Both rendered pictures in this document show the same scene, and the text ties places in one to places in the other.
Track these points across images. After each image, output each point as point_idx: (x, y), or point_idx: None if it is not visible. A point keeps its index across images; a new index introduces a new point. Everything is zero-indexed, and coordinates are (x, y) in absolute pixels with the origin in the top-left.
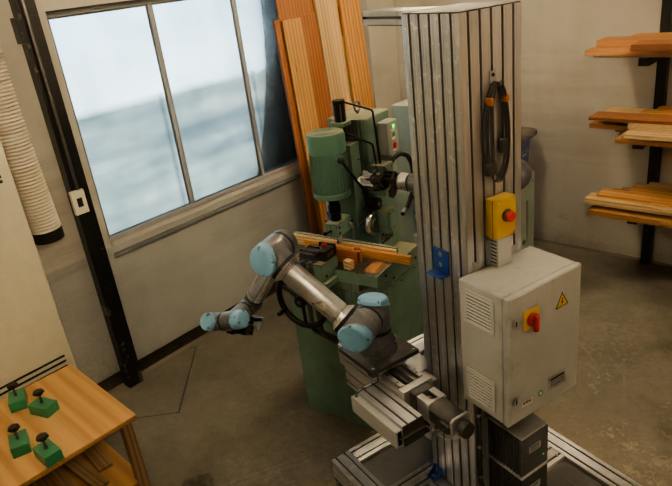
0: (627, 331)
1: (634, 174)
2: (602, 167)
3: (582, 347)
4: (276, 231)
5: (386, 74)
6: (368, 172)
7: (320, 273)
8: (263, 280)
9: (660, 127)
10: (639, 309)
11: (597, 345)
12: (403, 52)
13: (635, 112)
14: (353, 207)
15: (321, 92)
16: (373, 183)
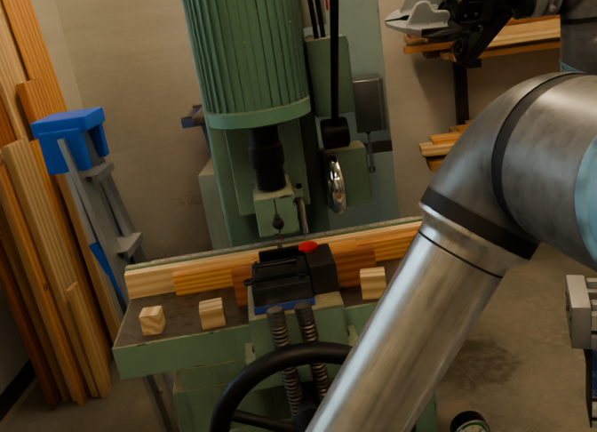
0: (558, 300)
1: (437, 119)
2: (397, 120)
3: (544, 340)
4: (551, 77)
5: (52, 45)
6: None
7: (341, 328)
8: (417, 392)
9: (505, 29)
10: (533, 272)
11: (555, 329)
12: (69, 12)
13: None
14: (293, 151)
15: None
16: (463, 9)
